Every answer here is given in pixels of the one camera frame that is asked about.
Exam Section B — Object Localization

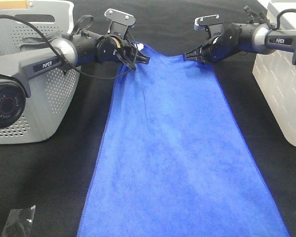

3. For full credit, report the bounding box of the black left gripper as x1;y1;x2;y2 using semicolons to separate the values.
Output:
114;41;150;65

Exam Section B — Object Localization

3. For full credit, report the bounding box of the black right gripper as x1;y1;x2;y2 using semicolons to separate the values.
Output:
184;43;212;64

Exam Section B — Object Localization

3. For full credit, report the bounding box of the blue microfibre towel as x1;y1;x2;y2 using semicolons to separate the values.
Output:
77;45;289;237

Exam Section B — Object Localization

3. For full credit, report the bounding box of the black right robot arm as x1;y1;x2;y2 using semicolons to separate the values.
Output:
184;17;296;67

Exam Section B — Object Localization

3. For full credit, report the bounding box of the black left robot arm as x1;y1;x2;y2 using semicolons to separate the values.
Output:
0;31;150;129

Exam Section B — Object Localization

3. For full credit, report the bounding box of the grey towel in basket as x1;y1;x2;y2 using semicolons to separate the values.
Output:
19;31;62;51

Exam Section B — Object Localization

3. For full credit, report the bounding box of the cream plastic basket grey rim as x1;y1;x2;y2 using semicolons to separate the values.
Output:
252;0;296;147

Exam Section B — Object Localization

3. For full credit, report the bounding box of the grey perforated laundry basket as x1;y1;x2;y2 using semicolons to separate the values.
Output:
0;0;79;144

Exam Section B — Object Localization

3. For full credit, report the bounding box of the black table cloth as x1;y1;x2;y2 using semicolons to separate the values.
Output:
0;0;296;237

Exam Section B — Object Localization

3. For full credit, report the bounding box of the wooden board behind basket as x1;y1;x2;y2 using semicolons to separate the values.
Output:
0;0;28;10

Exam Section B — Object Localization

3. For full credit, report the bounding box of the clear tape strip left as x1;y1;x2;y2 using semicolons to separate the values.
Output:
1;205;36;237

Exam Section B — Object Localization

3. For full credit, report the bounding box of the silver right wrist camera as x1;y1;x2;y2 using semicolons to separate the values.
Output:
194;14;224;39

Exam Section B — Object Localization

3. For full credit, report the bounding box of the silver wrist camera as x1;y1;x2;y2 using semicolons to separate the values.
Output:
194;14;224;39
104;8;136;40

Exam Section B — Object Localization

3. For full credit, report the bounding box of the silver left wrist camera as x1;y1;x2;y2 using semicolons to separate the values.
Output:
104;8;136;40

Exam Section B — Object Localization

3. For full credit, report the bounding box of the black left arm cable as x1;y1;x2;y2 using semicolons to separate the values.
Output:
0;14;139;81

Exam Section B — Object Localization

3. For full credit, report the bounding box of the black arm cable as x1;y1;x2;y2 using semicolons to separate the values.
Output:
244;6;296;33
0;14;139;81

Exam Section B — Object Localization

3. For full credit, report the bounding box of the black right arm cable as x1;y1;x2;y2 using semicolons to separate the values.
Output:
244;6;296;33

